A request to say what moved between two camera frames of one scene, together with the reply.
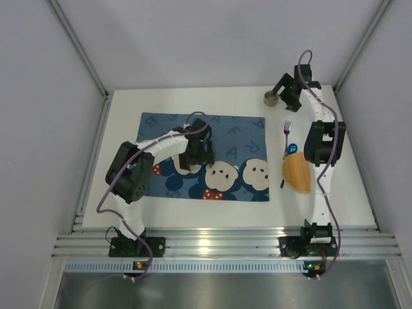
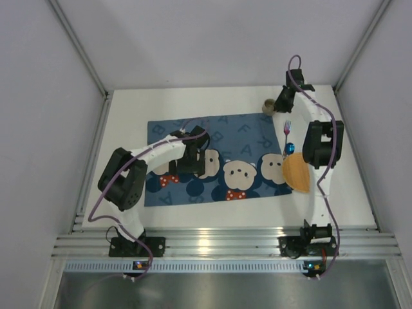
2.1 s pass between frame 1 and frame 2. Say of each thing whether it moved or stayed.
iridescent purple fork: stayed
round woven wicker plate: stayed
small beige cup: moved
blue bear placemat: moved
